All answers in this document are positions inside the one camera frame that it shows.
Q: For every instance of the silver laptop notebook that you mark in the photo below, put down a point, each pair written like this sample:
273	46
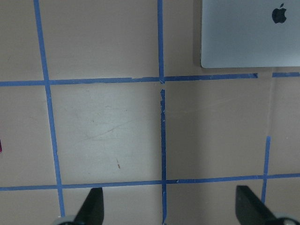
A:
250	33

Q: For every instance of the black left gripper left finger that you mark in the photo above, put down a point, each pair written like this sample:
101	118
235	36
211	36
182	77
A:
92	210

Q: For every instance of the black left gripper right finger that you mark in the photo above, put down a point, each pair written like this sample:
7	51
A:
250	210

